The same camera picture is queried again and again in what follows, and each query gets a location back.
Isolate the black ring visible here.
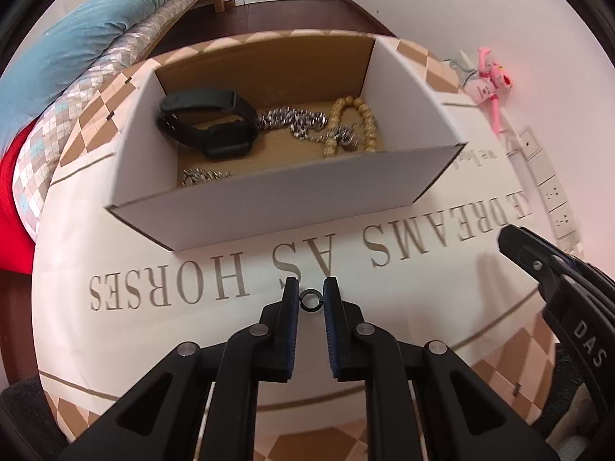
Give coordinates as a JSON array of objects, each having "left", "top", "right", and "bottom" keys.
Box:
[{"left": 298, "top": 288, "right": 324, "bottom": 313}]

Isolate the wooden bead bracelet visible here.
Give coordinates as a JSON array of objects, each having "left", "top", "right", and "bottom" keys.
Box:
[{"left": 321, "top": 96, "right": 380, "bottom": 158}]

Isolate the black smart watch band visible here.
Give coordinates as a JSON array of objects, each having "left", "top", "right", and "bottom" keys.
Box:
[{"left": 156, "top": 88, "right": 259, "bottom": 161}]

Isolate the silver curb chain bracelet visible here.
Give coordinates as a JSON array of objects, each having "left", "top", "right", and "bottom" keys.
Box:
[{"left": 256, "top": 105, "right": 331, "bottom": 143}]

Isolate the white power strip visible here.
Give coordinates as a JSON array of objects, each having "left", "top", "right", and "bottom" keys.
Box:
[{"left": 518, "top": 125, "right": 584, "bottom": 258}]

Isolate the printed checkered tablecloth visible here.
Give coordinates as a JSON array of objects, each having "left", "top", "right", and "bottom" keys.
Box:
[{"left": 32, "top": 31, "right": 555, "bottom": 440}]

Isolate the pink panther plush toy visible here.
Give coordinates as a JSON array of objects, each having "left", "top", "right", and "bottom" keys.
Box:
[{"left": 464, "top": 47, "right": 513, "bottom": 135}]

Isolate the white cardboard box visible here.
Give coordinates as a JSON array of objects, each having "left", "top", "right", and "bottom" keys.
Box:
[{"left": 106, "top": 31, "right": 467, "bottom": 251}]

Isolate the dark fluffy stool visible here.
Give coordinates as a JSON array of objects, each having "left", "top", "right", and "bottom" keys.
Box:
[{"left": 0, "top": 377, "right": 69, "bottom": 461}]

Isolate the red bed sheet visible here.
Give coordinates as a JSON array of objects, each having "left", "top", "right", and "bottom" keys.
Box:
[{"left": 0, "top": 121, "right": 35, "bottom": 275}]

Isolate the checkered mattress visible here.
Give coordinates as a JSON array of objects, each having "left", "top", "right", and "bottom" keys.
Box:
[{"left": 13, "top": 0, "right": 198, "bottom": 242}]

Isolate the light blue quilt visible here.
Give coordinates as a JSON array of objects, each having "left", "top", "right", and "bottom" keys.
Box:
[{"left": 1, "top": 0, "right": 171, "bottom": 152}]

